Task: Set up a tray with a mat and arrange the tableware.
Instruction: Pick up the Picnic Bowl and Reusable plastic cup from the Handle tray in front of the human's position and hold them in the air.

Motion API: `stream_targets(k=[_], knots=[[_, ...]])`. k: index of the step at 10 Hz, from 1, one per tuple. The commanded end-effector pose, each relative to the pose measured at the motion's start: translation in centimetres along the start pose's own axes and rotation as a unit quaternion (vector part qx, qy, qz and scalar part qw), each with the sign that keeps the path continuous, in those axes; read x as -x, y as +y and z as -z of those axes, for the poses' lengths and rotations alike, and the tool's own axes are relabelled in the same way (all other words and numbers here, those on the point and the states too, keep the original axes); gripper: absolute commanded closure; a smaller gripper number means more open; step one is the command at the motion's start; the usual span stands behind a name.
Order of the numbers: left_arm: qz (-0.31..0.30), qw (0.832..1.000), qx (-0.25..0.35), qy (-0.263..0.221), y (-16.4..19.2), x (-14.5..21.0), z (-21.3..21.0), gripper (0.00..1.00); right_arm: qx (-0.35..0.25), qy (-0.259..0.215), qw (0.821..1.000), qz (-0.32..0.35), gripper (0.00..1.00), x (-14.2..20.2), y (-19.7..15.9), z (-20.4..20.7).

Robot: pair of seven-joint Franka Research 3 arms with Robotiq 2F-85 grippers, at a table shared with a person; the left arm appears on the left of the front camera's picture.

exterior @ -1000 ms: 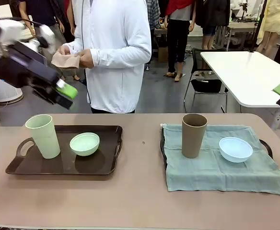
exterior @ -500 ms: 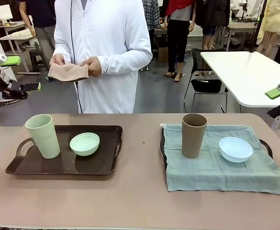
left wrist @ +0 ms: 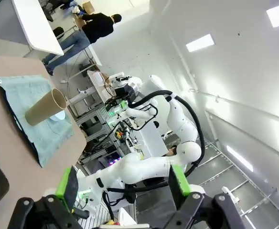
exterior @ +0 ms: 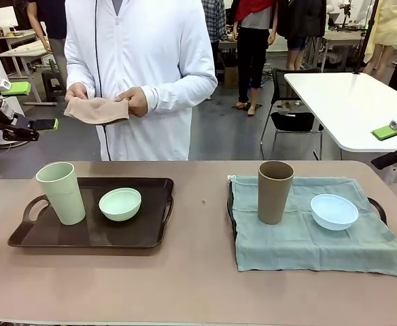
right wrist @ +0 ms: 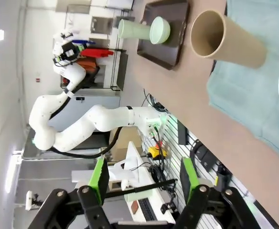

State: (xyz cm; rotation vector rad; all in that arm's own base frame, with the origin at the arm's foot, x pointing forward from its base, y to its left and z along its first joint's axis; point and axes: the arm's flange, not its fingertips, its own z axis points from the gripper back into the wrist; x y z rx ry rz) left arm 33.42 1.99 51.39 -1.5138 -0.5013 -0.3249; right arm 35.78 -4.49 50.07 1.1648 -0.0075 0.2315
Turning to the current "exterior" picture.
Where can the beige cloth mat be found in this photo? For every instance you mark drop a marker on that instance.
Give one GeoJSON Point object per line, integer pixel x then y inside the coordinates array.
{"type": "Point", "coordinates": [96, 110]}

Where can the white shallow bowl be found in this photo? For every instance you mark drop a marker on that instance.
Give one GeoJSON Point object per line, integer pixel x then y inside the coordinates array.
{"type": "Point", "coordinates": [334, 214]}

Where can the pale green tall cup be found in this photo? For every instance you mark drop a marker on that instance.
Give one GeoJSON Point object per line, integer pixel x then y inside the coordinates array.
{"type": "Point", "coordinates": [64, 197]}

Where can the brown tall cup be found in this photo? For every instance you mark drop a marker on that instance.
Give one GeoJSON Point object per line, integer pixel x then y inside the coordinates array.
{"type": "Point", "coordinates": [273, 197]}

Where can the pale green bowl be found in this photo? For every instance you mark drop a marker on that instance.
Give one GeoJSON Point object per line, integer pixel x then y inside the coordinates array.
{"type": "Point", "coordinates": [120, 210]}

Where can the teal cloth mat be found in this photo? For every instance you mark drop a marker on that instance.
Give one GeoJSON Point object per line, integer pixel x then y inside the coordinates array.
{"type": "Point", "coordinates": [287, 248]}

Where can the person's right forearm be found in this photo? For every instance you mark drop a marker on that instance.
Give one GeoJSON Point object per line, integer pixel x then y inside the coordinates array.
{"type": "Point", "coordinates": [77, 71]}

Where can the person's left forearm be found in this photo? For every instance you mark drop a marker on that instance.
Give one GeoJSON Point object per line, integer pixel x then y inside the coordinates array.
{"type": "Point", "coordinates": [181, 91]}

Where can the brown plastic tray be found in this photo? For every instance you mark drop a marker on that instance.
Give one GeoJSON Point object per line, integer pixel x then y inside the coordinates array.
{"type": "Point", "coordinates": [93, 237]}

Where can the black plastic tray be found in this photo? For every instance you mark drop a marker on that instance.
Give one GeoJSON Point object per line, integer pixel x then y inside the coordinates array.
{"type": "Point", "coordinates": [232, 210]}

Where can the person's right hand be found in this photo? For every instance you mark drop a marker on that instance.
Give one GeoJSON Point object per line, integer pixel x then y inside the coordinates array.
{"type": "Point", "coordinates": [77, 91]}

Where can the person's left hand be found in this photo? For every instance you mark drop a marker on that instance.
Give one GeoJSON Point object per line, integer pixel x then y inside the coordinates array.
{"type": "Point", "coordinates": [137, 102]}

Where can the dark plastic stool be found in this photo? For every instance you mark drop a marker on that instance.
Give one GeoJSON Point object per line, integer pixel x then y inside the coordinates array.
{"type": "Point", "coordinates": [52, 85]}

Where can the white background desk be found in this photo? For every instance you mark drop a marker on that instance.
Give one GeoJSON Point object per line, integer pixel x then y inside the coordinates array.
{"type": "Point", "coordinates": [18, 51]}

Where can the large white table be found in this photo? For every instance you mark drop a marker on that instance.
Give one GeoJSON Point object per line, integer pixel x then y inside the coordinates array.
{"type": "Point", "coordinates": [341, 102]}

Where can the person in dark shirt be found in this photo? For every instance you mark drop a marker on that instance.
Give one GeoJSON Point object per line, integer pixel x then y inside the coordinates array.
{"type": "Point", "coordinates": [45, 23]}

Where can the white desktop monitor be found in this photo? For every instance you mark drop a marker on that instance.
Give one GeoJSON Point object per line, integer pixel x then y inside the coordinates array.
{"type": "Point", "coordinates": [5, 18]}

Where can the black tripod pole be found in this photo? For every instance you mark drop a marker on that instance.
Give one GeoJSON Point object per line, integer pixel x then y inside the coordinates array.
{"type": "Point", "coordinates": [365, 34]}

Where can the person in yellow garment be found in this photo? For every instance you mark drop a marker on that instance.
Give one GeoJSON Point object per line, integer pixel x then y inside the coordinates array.
{"type": "Point", "coordinates": [392, 27]}

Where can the person in white coat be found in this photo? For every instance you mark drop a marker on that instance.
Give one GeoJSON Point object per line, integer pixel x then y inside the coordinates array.
{"type": "Point", "coordinates": [144, 51]}

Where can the person in black jacket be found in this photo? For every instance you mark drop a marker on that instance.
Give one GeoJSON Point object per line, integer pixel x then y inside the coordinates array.
{"type": "Point", "coordinates": [300, 20]}

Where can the person in red top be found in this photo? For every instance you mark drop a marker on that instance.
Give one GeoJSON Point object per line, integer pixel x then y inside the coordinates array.
{"type": "Point", "coordinates": [253, 44]}

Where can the cardboard box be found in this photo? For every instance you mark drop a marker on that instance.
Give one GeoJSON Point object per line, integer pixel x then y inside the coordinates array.
{"type": "Point", "coordinates": [232, 76]}

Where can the person in plaid shirt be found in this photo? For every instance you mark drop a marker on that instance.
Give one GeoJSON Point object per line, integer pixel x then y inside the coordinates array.
{"type": "Point", "coordinates": [215, 20]}

